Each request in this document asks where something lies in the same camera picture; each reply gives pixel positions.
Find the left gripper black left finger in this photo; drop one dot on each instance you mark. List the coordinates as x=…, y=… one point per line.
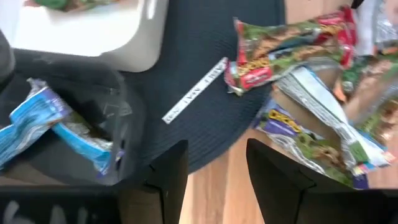
x=164, y=186

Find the green Chewy granola bar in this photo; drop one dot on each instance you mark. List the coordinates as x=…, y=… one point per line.
x=373, y=93
x=56, y=3

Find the purple Chewy granola bar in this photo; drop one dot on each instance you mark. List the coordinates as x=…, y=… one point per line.
x=280, y=124

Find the white placemat label strip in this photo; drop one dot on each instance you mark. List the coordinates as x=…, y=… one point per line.
x=195, y=91

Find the smoky translucent plastic bin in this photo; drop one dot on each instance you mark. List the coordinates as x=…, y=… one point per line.
x=102, y=81

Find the white plastic bin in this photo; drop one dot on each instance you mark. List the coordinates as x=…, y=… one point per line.
x=109, y=37

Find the dark round woven placemat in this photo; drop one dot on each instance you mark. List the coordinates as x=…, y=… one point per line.
x=202, y=37

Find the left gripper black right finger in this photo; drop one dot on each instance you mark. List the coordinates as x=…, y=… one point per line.
x=286, y=193

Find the blue Chewy granola bar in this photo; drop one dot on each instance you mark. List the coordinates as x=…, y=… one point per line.
x=81, y=143
x=320, y=102
x=34, y=118

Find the silver wrapped granola bar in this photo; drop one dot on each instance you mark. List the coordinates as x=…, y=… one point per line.
x=382, y=28

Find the red Chewy granola bar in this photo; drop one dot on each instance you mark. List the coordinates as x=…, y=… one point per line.
x=280, y=46

